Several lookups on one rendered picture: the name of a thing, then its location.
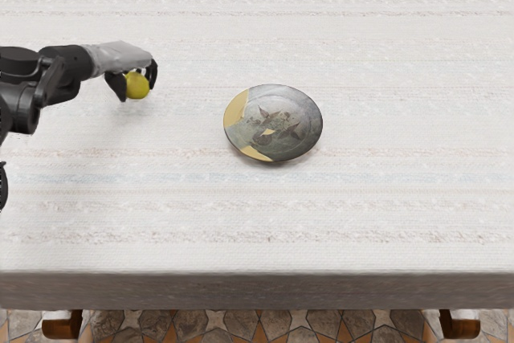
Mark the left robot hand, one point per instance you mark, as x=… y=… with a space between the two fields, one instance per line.
x=116 y=57

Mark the yellow-green round fruit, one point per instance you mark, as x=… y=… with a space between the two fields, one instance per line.
x=138 y=86

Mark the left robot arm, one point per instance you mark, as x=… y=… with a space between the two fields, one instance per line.
x=36 y=78

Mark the grey plate with leaf pattern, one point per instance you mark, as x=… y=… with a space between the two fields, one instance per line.
x=277 y=122

